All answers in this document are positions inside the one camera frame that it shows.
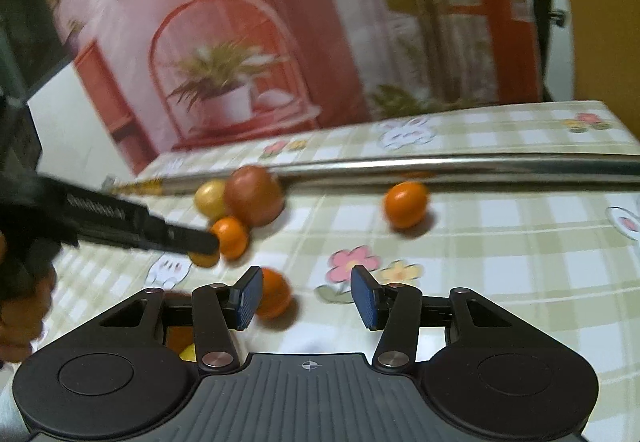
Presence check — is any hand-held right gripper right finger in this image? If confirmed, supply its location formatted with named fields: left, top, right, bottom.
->
left=351, top=265, right=516, bottom=371

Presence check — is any orange tangerine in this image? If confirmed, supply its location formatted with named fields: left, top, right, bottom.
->
left=209, top=215, right=250, bottom=259
left=165, top=327, right=193, bottom=355
left=383, top=181, right=431, bottom=229
left=255, top=268, right=293, bottom=320

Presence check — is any small brown longan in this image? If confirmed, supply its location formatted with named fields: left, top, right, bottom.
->
left=189, top=249, right=221, bottom=268

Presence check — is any printed room scene backdrop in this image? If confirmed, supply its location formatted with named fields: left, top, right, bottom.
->
left=27, top=0, right=546, bottom=173

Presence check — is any orange board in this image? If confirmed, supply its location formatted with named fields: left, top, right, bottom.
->
left=550, top=0, right=640, bottom=143

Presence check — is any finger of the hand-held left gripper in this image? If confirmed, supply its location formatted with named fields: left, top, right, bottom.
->
left=64, top=181, right=221, bottom=255

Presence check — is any person's left hand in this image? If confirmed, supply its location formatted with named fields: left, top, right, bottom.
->
left=0, top=229, right=57, bottom=363

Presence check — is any long metal pole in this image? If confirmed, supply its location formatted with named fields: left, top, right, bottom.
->
left=102, top=153, right=640, bottom=195

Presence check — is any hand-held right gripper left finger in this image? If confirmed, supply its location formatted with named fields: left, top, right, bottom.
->
left=97, top=266, right=264, bottom=371

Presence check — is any small yellow round fruit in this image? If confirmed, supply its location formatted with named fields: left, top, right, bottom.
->
left=194, top=179, right=232, bottom=218

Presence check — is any checked rabbit print tablecloth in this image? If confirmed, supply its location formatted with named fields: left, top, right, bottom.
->
left=45, top=100, right=640, bottom=442

